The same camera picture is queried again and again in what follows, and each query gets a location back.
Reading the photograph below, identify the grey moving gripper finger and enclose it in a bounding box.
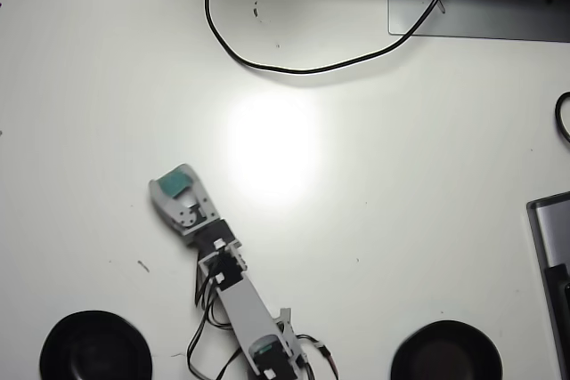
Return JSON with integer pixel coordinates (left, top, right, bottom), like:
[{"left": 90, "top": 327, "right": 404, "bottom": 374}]
[{"left": 148, "top": 178, "right": 184, "bottom": 233}]

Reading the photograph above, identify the black flat device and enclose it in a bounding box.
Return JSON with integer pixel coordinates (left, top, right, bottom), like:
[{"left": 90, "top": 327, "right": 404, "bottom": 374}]
[{"left": 542, "top": 263, "right": 570, "bottom": 380}]

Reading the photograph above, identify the red-black wire with connector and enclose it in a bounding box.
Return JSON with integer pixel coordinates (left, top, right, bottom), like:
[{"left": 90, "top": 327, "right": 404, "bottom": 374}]
[{"left": 295, "top": 333, "right": 343, "bottom": 380}]

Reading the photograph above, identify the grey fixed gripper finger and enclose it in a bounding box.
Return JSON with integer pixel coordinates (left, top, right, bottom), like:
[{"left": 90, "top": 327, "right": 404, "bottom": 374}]
[{"left": 167, "top": 164, "right": 207, "bottom": 197}]

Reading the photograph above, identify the grey laptop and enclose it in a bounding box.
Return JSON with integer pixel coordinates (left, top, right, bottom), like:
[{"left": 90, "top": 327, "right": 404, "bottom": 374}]
[{"left": 525, "top": 191, "right": 570, "bottom": 380}]

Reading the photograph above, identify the thick black power cable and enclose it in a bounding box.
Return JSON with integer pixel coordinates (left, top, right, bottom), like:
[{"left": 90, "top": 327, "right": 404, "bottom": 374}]
[{"left": 204, "top": 0, "right": 449, "bottom": 76}]

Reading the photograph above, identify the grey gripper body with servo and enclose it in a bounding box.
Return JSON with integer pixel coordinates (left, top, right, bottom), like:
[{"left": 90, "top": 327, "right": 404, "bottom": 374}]
[{"left": 175, "top": 186, "right": 221, "bottom": 239}]

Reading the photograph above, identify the grey monitor stand base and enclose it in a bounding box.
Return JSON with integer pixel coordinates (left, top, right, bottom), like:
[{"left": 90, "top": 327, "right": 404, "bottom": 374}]
[{"left": 387, "top": 0, "right": 570, "bottom": 44}]

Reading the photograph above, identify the black bowl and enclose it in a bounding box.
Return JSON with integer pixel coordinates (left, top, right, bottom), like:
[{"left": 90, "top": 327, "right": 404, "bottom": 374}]
[
  {"left": 38, "top": 310, "right": 153, "bottom": 380},
  {"left": 390, "top": 319, "right": 504, "bottom": 380}
]

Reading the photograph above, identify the black gripper servo wire loop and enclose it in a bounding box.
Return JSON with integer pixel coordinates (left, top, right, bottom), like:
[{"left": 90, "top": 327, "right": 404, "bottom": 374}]
[{"left": 193, "top": 258, "right": 224, "bottom": 311}]

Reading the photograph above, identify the thin black cable loop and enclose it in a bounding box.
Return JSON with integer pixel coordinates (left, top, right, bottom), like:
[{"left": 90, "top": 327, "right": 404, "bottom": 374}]
[{"left": 554, "top": 91, "right": 570, "bottom": 146}]

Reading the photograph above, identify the black arm servo wire bundle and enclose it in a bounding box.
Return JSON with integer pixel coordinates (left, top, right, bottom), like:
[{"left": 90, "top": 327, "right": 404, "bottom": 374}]
[{"left": 186, "top": 298, "right": 251, "bottom": 380}]

